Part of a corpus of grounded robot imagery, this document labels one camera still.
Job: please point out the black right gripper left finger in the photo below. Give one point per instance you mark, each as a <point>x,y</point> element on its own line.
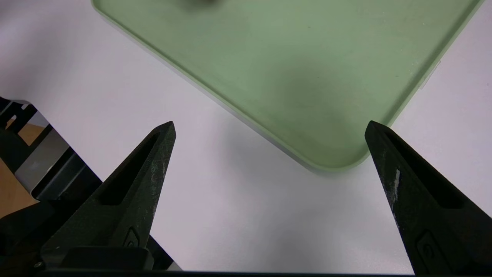
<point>127,200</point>

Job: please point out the black metal frame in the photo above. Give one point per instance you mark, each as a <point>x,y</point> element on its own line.
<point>57,179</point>

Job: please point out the green plastic tray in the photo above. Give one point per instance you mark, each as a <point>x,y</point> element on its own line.
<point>288,57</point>

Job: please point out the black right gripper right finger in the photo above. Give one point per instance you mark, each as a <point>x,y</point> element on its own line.
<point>434,223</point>

